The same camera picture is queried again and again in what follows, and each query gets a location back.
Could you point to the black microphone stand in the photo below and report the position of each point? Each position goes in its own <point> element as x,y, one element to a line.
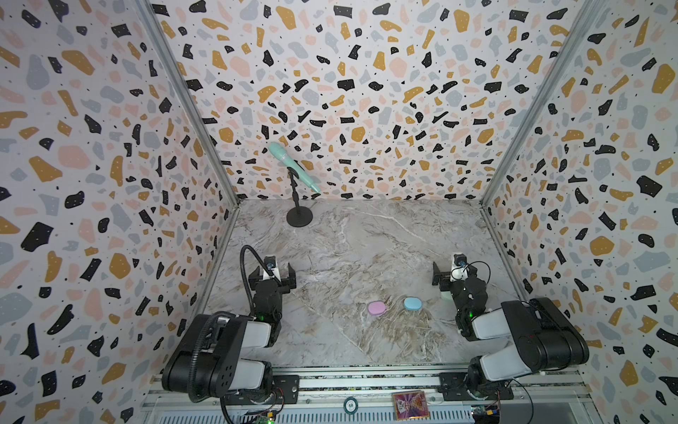
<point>299,216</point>

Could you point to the mint green microphone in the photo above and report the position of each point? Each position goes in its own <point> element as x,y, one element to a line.
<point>278,151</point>

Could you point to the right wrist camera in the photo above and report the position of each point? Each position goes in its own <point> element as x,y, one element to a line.
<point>459,267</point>

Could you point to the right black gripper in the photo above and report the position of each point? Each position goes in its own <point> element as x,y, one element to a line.
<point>478,281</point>

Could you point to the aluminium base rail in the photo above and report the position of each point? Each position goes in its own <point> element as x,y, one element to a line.
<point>316,395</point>

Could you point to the colourful square card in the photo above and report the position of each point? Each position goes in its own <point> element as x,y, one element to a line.
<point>410,405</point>

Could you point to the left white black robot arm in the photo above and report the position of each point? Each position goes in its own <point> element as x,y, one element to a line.
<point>208,362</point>

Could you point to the pink earbud case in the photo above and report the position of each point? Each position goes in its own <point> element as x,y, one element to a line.
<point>377,308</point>

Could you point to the blue earbud case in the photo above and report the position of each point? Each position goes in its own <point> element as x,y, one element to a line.
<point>413,304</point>

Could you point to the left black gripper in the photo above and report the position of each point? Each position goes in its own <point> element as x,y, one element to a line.
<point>253,278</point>

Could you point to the round black white button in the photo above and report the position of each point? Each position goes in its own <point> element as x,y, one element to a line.
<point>350,405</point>

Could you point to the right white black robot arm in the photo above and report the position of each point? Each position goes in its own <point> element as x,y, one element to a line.
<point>542,337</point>

